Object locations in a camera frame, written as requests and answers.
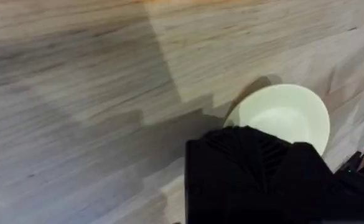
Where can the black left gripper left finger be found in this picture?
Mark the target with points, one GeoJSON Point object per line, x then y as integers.
{"type": "Point", "coordinates": [219, 174]}

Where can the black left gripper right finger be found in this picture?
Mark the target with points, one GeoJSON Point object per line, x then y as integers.
{"type": "Point", "coordinates": [290, 186]}

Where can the pale green round plate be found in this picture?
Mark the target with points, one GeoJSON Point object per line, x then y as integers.
{"type": "Point", "coordinates": [281, 109]}

